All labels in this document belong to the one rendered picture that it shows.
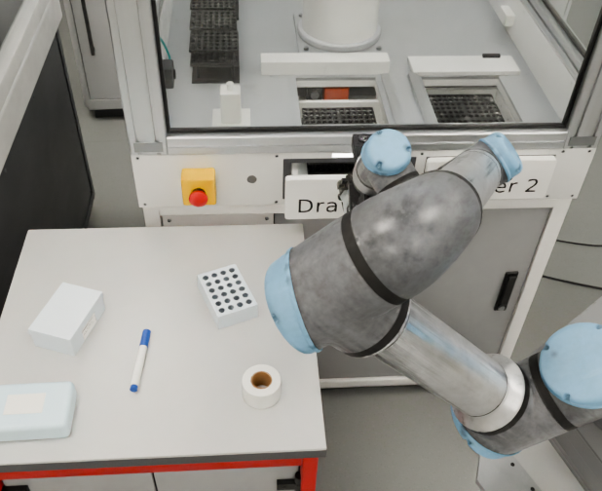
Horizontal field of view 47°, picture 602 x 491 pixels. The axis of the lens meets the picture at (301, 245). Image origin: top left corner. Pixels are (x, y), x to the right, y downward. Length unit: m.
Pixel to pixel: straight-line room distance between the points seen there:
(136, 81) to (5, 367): 0.60
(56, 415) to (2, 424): 0.09
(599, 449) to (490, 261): 0.76
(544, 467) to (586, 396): 0.33
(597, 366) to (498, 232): 0.84
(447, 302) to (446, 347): 1.06
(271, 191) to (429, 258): 0.90
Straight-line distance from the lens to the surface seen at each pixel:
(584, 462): 1.28
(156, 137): 1.50
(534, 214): 1.79
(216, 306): 1.38
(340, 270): 0.72
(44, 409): 1.29
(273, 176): 1.55
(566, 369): 1.02
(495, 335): 2.10
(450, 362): 0.90
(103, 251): 1.58
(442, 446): 2.18
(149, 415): 1.29
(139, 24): 1.37
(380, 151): 1.11
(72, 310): 1.41
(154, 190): 1.58
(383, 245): 0.70
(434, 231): 0.71
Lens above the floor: 1.83
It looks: 44 degrees down
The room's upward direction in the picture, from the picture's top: 3 degrees clockwise
